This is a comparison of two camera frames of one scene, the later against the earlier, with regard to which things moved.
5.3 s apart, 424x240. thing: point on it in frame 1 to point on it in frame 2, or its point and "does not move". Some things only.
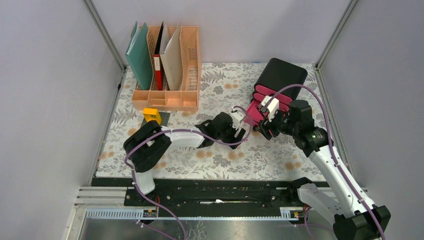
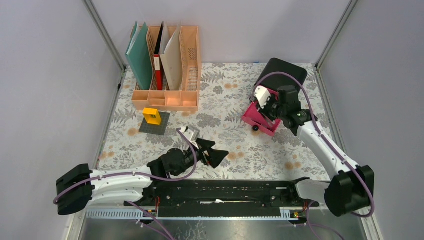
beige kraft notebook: (171, 57) does not move
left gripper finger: (238, 137) to (205, 145)
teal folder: (138, 56) does not move
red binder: (157, 60) does not move
